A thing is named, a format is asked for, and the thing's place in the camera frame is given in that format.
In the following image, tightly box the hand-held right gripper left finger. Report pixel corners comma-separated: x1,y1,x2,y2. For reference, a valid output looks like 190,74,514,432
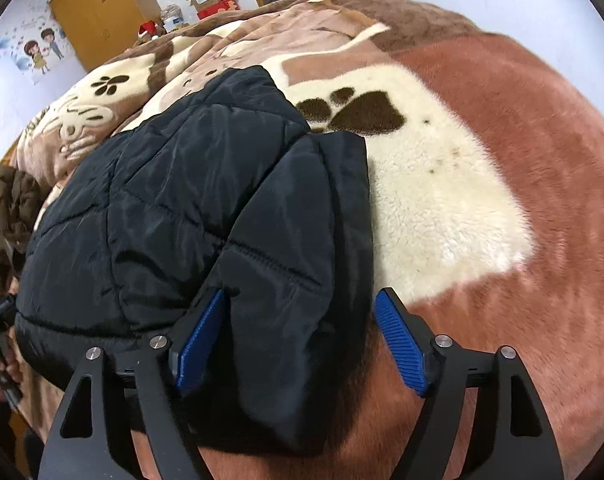
37,287,227,480

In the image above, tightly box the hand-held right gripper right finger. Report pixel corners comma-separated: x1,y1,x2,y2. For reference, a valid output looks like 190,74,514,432
374,287,565,480

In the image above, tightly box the black puffer jacket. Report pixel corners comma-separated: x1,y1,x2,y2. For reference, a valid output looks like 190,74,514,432
14,65,375,457

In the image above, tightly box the person's left hand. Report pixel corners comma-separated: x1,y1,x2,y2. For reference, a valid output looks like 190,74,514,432
0,347,25,403

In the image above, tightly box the brown puffer jacket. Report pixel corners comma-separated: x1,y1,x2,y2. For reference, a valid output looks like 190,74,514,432
0,165,45,291

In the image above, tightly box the brown and cream printed blanket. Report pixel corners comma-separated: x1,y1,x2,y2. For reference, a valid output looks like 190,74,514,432
7,0,604,480

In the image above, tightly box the yellow wooden door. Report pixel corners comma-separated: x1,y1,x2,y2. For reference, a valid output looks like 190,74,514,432
48,0,163,74

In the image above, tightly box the clear plastic bottle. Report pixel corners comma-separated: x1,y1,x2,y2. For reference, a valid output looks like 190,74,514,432
161,4,185,32

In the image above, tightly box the red box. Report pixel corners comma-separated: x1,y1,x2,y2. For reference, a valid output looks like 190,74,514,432
197,0,243,20

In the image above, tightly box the cartoon wall sticker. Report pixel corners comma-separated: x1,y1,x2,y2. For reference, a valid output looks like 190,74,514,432
0,2,69,86

